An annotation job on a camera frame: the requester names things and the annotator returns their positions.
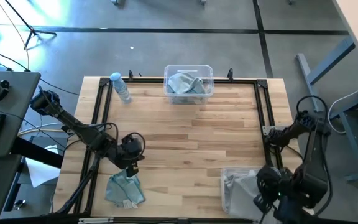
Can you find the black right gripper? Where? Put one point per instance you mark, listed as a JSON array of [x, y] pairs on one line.
[[273, 183]]

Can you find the black tripod stand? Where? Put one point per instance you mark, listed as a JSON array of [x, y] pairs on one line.
[[31, 31]]

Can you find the white paper sheet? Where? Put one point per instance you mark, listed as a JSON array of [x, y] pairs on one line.
[[40, 172]]

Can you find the silver mounting bracket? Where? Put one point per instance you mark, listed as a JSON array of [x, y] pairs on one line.
[[267, 129]]

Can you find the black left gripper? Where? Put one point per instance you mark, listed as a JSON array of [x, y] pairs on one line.
[[126, 160]]

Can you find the grey side desk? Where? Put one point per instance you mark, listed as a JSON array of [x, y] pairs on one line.
[[17, 93]]

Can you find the light blue waffle microfiber towel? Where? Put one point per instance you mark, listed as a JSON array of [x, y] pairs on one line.
[[124, 189]]

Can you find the white label strip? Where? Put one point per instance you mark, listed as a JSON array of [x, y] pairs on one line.
[[95, 220]]

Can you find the blue-grey table leg frame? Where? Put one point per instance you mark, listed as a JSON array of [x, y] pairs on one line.
[[309, 81]]

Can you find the grey waffle microfiber towel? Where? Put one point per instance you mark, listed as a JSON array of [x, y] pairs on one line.
[[244, 199], [229, 189]]

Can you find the clear plastic bin with label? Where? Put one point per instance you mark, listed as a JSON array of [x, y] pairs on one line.
[[187, 101]]

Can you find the black aluminium table frame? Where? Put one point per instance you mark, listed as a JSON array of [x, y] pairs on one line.
[[154, 80]]

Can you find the black frame clamp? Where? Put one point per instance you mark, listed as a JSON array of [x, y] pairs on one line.
[[131, 76], [230, 74]]

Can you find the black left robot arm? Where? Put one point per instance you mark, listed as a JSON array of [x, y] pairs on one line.
[[82, 132]]

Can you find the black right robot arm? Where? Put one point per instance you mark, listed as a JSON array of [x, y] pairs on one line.
[[314, 161]]

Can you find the black desk crossbar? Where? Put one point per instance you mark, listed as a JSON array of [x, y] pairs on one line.
[[39, 154]]

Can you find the light blue spray bottle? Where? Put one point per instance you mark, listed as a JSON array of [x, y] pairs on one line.
[[121, 88]]

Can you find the blue-grey metal desk frame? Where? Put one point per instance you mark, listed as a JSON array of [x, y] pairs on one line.
[[356, 143]]

